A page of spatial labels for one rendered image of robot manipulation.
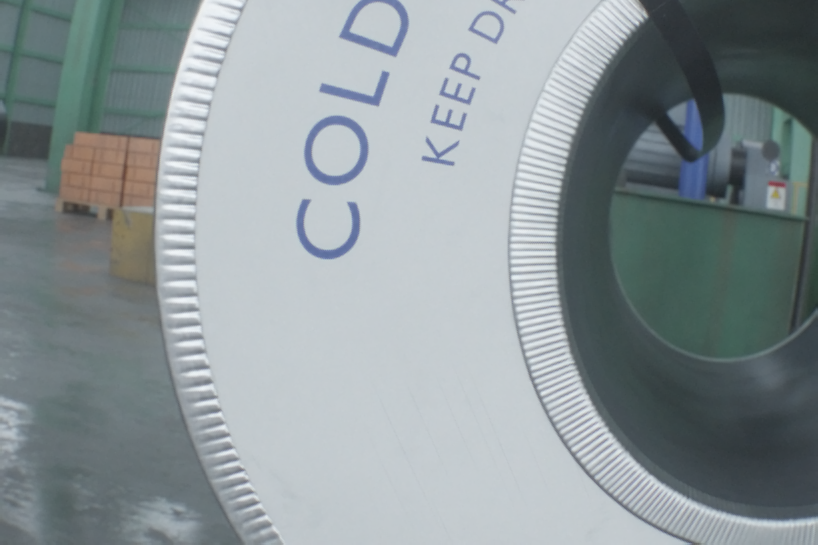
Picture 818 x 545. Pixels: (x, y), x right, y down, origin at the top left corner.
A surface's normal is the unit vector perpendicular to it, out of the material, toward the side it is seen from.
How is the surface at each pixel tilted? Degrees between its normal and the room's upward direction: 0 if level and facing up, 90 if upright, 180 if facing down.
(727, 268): 90
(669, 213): 90
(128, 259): 90
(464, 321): 90
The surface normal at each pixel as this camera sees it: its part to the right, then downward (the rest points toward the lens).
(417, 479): -0.17, 0.00
